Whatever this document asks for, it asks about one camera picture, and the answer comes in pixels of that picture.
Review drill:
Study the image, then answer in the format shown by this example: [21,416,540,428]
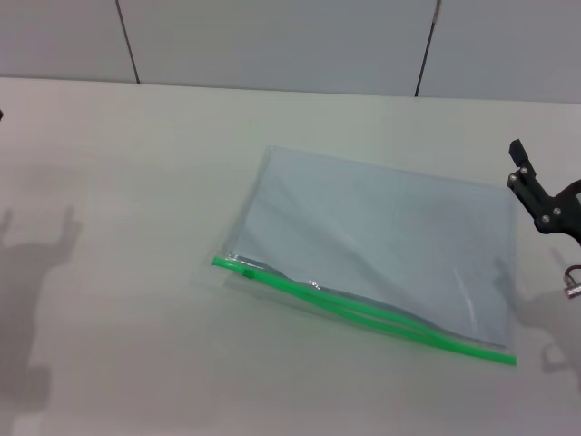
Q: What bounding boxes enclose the clear document bag green zipper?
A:
[199,144,519,367]

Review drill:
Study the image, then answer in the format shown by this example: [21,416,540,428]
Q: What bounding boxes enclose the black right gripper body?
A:
[551,179,581,247]

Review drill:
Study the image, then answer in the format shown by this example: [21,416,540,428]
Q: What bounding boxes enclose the metal right cable connector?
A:
[562,264,581,301]

